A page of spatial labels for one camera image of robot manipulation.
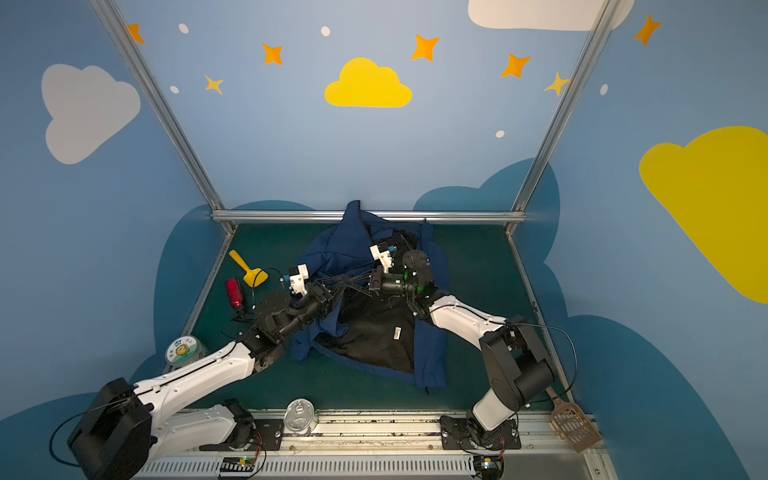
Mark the right aluminium frame post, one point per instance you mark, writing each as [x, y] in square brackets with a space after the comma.
[585, 63]

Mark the red bottle with black cap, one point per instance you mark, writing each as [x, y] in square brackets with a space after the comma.
[235, 296]

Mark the green circuit board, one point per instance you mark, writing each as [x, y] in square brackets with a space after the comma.
[488, 468]
[236, 467]

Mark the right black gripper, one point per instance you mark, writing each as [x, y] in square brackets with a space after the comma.
[375, 281]

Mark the yellow plastic scoop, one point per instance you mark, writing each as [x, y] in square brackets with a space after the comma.
[253, 277]

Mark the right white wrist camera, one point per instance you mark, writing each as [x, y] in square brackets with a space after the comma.
[385, 255]

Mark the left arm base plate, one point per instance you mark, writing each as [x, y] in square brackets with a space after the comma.
[264, 434]

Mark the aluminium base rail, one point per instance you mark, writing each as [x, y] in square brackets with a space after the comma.
[391, 445]

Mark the clear glass jar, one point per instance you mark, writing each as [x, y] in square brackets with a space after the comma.
[300, 417]

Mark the right green circuit board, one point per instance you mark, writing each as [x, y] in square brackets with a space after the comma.
[488, 468]

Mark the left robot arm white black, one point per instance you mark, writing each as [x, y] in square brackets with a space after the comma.
[131, 424]

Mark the navy blue jacket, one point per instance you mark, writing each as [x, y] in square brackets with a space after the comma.
[379, 336]

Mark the aluminium frame post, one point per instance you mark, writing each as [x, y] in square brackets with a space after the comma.
[585, 63]
[113, 22]

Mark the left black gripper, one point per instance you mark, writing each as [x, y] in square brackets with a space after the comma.
[321, 293]

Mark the left green circuit board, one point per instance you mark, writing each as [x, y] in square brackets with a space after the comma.
[236, 467]

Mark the left aluminium frame post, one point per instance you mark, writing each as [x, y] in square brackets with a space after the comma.
[113, 22]

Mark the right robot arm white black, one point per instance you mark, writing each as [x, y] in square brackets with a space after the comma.
[517, 363]

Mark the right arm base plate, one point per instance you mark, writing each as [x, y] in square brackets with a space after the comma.
[467, 434]

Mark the brown slotted spatula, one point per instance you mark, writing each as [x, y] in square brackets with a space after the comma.
[572, 424]

